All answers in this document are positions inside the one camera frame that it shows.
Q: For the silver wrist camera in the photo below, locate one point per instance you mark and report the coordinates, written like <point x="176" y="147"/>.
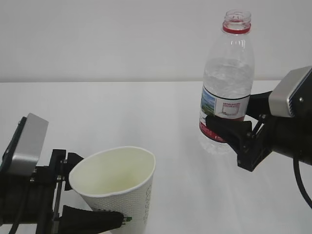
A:
<point x="280" y="99"/>
<point x="24" y="149"/>

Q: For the clear water bottle red label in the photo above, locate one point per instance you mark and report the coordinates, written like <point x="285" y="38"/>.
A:
<point x="227" y="79"/>

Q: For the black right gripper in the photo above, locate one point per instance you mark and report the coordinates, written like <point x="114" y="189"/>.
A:
<point x="289" y="136"/>

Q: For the white paper cup green logo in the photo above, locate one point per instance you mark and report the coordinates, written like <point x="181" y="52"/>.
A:
<point x="120" y="180"/>

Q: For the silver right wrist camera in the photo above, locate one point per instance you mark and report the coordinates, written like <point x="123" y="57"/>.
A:
<point x="280" y="99"/>

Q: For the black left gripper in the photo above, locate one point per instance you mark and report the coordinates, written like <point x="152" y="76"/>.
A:
<point x="35" y="200"/>

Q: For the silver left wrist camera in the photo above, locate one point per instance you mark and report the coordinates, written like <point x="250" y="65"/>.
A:
<point x="24" y="149"/>

